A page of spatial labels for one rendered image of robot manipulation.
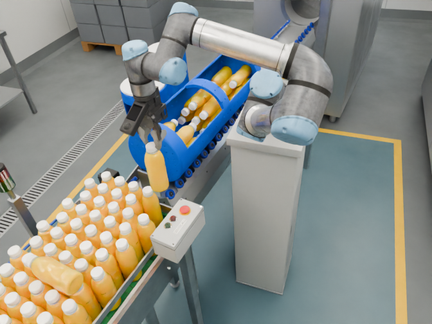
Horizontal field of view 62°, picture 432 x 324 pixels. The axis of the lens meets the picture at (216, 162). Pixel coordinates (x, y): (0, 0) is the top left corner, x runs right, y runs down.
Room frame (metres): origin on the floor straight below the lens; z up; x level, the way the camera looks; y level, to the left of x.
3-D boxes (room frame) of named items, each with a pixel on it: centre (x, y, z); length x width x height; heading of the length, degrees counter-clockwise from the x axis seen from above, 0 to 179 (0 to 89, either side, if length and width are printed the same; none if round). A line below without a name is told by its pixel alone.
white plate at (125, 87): (2.00, 0.41, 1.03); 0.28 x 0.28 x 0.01
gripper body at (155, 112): (1.00, 0.20, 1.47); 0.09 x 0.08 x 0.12; 149
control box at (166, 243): (0.84, 0.15, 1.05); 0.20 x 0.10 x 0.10; 149
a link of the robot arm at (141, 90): (1.00, 0.21, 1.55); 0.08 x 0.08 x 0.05
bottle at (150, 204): (1.01, 0.28, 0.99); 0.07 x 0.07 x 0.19
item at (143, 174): (1.16, 0.29, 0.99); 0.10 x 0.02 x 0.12; 59
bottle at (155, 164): (0.98, 0.22, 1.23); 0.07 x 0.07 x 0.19
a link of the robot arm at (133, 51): (0.99, 0.20, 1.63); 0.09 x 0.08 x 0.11; 55
